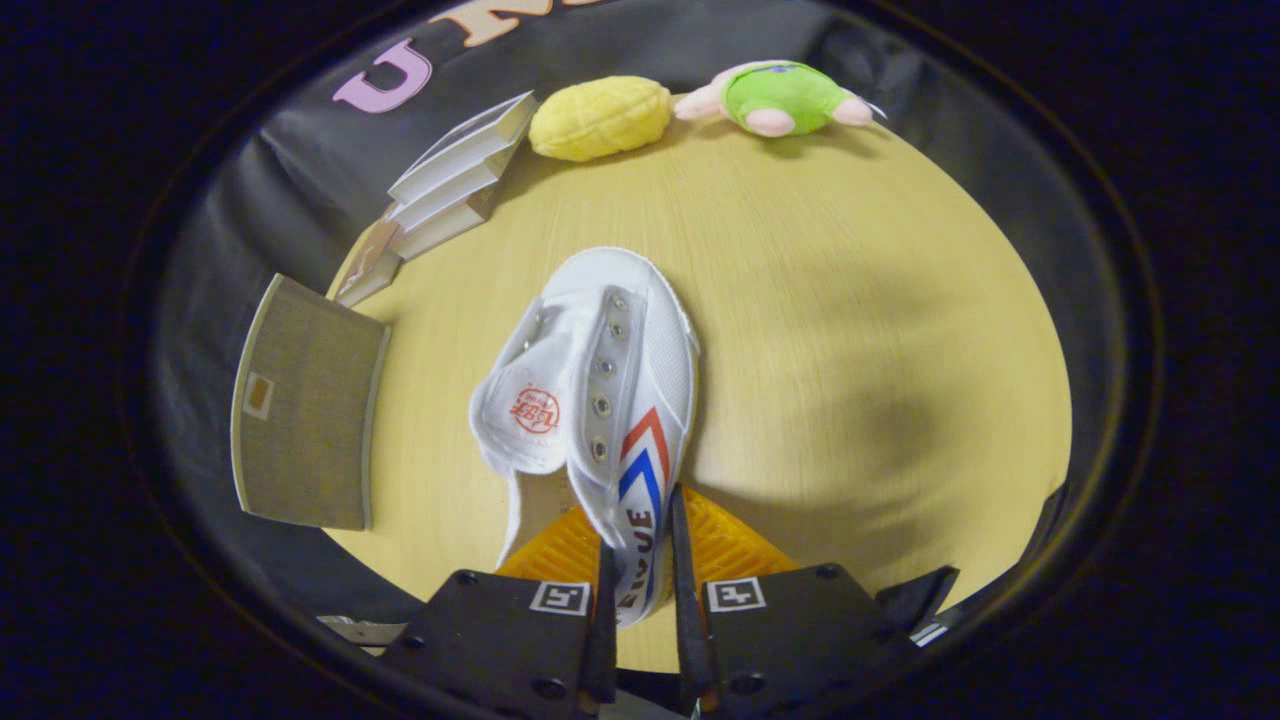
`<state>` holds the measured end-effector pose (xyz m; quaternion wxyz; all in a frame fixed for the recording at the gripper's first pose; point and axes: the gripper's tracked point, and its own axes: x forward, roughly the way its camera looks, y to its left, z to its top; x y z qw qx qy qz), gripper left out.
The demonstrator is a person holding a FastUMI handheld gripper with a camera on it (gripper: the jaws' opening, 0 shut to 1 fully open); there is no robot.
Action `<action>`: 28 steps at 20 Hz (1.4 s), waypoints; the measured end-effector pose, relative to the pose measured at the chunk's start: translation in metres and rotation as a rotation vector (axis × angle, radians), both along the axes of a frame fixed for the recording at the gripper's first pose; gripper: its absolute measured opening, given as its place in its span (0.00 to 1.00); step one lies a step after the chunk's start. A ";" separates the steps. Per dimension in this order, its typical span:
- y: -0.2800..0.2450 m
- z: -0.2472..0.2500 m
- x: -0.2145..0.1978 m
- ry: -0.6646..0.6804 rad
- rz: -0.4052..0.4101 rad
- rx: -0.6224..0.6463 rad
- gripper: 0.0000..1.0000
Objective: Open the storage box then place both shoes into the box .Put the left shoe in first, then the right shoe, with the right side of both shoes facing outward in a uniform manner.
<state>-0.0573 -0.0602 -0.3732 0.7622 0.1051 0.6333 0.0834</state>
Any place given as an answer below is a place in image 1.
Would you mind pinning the black backdrop cloth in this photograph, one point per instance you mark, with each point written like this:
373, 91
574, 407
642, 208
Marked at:
250, 200

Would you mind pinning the yellow plush bread toy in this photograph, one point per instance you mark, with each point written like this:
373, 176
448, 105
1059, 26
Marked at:
600, 118

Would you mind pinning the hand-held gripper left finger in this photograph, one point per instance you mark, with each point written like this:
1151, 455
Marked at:
500, 640

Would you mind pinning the thick white paperback book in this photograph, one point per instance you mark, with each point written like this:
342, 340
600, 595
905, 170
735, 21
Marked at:
440, 235
450, 205

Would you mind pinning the white striped canvas shoe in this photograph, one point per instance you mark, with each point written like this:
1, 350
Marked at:
650, 340

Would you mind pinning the brown cover book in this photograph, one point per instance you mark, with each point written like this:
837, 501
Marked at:
365, 265

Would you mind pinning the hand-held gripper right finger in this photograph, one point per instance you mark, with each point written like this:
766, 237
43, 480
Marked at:
800, 630

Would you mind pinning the pink and green plush toy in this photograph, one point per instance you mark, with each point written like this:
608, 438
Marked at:
780, 95

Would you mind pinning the grey fabric storage box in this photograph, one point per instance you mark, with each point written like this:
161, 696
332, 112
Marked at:
305, 410

